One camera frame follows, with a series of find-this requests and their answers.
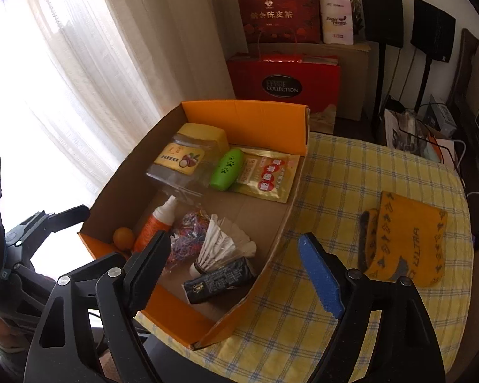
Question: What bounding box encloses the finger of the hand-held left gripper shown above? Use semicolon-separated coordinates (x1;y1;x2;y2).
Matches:
44;205;91;232
20;209;56;230

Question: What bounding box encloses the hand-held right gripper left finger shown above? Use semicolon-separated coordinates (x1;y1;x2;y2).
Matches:
24;231;172;383

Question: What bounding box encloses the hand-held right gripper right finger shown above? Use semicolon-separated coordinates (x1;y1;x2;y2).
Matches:
297;232;448;383

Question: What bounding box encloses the orange ball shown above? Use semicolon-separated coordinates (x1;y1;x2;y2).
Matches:
113;227;135;247

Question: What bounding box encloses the orange bottle white cap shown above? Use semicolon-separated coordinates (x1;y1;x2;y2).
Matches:
133;195;177;254

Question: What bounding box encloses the bag of coloured rubber bands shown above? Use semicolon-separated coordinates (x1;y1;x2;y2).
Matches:
165;207;210;268

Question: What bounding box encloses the black snack packet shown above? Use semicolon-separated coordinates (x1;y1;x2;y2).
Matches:
182;258;257;306

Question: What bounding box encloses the white shuttlecock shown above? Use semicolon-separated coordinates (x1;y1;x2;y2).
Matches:
189;214;258;278

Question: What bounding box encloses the yellow patterned headband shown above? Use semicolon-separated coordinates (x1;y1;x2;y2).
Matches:
357;191;448;288

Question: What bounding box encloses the orange cardboard box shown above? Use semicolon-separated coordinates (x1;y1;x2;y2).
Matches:
77;101;313;351

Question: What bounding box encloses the gold foil packet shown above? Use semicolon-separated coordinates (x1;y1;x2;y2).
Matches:
229;147;302;205

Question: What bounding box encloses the clear jar yellow lid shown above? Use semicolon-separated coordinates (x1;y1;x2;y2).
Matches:
146;123;229;196

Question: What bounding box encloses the green oval deodorizer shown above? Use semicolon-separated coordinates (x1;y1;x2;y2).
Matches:
209;148;243;191

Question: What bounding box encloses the person's left hand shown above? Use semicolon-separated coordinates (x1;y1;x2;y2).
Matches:
0;319;30;354

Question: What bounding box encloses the yellow checked tablecloth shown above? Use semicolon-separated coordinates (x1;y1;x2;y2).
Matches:
136;131;475;383

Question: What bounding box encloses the white sheer curtain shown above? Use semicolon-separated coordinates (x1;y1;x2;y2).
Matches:
0;0;248;224

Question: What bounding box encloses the pile of wrapped papers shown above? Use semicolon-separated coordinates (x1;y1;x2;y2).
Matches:
383;108;456;164

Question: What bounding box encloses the bright red gift bag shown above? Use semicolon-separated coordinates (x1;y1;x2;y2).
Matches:
227;54;342;134

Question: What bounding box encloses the black speaker stand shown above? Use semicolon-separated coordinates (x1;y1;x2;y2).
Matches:
371;46;388;144
413;58;434;108

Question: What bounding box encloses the brown cardboard box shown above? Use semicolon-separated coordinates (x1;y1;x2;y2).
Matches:
247;40;373;122

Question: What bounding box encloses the grey white box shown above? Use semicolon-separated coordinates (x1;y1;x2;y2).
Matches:
427;101;458;136

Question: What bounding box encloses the dark wooden sofa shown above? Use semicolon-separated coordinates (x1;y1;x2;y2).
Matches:
447;28;479;248

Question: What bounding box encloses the white tissue pack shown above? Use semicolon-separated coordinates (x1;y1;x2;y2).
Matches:
318;0;354;45

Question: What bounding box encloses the floral wrapped package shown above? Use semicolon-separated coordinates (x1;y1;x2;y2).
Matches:
318;0;366;34

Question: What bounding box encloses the dark red gift bag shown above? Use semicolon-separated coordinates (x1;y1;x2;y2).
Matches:
235;0;321;45

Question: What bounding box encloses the black speaker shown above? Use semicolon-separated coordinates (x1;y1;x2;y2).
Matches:
357;0;405;49
410;0;457;64

